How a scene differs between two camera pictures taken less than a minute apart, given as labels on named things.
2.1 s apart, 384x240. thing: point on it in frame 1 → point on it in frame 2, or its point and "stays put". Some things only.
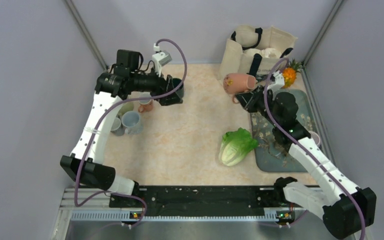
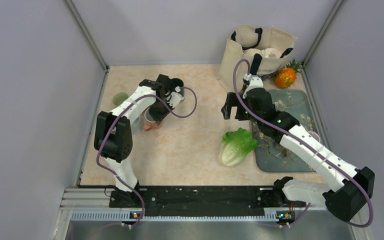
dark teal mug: [180, 91] stays put
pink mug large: [235, 83] → [148, 123]
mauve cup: [315, 136] stays put
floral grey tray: [269, 156] stays put
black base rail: [201, 199] stays put
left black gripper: [161, 87] → [158, 117]
